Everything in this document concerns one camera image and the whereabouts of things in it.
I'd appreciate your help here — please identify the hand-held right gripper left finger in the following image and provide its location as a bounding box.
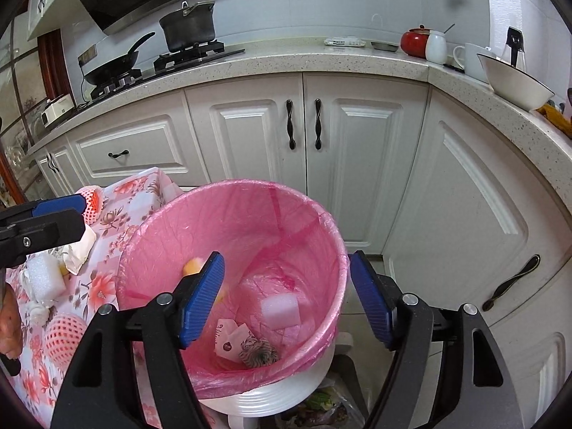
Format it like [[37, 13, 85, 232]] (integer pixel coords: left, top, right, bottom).
[[50, 251, 225, 429]]

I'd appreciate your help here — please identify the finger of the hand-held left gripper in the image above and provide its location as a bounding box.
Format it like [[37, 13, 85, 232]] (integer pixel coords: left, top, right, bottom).
[[0, 195, 87, 228], [0, 209, 87, 269]]

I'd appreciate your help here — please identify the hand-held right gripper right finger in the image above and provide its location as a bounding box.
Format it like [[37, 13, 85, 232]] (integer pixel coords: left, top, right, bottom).
[[350, 250, 524, 429]]

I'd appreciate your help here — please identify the white bin with pink liner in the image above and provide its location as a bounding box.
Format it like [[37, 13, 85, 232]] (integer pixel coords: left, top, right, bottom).
[[115, 179, 350, 417]]

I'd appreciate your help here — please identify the person's left hand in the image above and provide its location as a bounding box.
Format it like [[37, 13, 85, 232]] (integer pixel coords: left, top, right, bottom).
[[0, 283, 23, 362]]

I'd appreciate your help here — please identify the pink foam fruit net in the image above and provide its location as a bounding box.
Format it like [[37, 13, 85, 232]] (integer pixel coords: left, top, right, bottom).
[[74, 186, 104, 224], [44, 314, 88, 369]]

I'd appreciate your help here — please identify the orange peel piece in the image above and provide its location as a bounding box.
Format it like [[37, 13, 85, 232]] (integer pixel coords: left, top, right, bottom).
[[182, 257, 206, 278]]

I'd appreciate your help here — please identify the crumpled white tissue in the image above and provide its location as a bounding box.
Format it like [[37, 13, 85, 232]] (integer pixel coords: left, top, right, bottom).
[[28, 299, 52, 327], [60, 226, 97, 275]]

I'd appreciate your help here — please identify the white foam block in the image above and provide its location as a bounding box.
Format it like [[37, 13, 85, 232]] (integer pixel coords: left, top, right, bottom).
[[260, 294, 301, 332], [20, 255, 65, 300]]

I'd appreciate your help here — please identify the pink white paper packet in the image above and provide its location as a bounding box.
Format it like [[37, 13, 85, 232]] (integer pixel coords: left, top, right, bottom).
[[214, 319, 257, 363]]

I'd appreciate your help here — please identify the pink floral tablecloth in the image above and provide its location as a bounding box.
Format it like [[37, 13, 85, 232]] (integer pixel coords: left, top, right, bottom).
[[9, 167, 184, 429]]

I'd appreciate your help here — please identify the striped twine ball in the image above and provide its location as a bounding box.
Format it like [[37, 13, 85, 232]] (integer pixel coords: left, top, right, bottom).
[[239, 339, 280, 369]]

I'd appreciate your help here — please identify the white countertop appliance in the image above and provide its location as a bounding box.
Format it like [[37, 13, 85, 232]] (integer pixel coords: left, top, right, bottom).
[[40, 94, 76, 126]]

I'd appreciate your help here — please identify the wooden framed glass door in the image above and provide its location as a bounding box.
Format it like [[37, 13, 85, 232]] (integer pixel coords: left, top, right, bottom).
[[0, 9, 74, 208]]

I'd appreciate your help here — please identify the clear plastic bag with vegetables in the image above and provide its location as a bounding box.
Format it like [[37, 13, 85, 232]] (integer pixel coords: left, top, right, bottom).
[[275, 378, 363, 429]]

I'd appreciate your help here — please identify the black frying pan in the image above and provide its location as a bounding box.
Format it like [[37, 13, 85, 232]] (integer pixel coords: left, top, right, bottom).
[[83, 31, 156, 85]]

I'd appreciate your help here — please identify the black gas stove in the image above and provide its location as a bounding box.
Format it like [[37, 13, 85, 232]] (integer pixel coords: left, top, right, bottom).
[[89, 40, 246, 99]]

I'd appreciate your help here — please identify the black cooking pot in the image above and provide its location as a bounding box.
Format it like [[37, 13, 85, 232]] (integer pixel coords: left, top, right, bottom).
[[158, 1, 216, 53]]

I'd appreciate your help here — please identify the white bowl with dark rim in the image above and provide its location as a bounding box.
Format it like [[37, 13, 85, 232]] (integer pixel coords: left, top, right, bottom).
[[476, 53, 556, 112]]

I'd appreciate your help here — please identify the red lidded jar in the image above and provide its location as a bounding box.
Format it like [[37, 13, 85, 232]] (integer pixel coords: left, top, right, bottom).
[[400, 27, 430, 59]]

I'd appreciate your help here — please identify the flat white device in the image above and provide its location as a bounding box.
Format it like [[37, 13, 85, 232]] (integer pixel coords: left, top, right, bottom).
[[324, 36, 365, 48]]

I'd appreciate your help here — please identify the white mug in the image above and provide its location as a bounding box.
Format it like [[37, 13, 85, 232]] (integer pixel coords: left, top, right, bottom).
[[453, 43, 492, 83]]

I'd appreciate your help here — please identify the white jar with spoon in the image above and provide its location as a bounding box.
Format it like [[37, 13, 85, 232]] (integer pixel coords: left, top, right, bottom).
[[424, 23, 455, 64]]

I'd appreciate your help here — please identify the yellow object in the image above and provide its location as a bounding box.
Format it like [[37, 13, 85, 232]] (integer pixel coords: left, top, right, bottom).
[[536, 103, 572, 137]]

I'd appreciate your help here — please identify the black spatula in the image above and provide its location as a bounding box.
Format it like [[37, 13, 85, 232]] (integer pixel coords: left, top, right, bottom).
[[506, 27, 524, 70]]

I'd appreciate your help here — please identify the white wall cabinet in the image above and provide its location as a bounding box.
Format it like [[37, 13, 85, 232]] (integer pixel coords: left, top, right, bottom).
[[27, 0, 74, 41]]

